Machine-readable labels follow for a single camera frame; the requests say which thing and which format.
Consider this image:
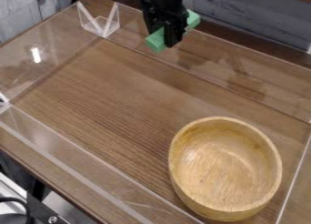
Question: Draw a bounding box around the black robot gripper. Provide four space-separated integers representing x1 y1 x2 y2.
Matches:
140 0 188 47

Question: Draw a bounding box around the green rectangular block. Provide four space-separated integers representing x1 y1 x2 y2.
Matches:
145 10 200 53

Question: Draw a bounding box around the brown wooden bowl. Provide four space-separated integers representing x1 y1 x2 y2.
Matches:
168 117 283 222

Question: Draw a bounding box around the clear acrylic corner bracket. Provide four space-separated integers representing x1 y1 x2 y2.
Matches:
76 2 120 38

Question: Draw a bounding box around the black cable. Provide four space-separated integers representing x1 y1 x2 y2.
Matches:
0 198 30 224

